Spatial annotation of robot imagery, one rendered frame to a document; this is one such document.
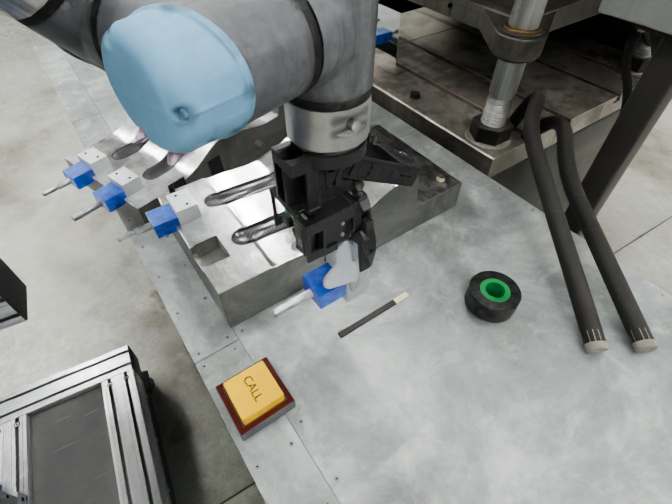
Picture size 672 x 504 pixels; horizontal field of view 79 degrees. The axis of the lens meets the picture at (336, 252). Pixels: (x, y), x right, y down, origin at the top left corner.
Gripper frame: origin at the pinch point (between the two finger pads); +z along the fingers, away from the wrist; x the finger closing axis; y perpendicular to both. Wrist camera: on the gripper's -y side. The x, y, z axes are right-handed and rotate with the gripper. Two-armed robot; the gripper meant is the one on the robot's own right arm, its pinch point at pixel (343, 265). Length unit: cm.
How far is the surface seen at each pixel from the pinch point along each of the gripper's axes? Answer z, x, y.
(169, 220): 4.7, -26.9, 14.9
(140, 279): 95, -107, 26
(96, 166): 8, -54, 21
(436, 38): 9, -64, -82
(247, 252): 6.1, -14.7, 7.5
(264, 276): 7.2, -10.0, 7.3
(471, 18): -6, -41, -67
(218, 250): 8.8, -20.3, 10.4
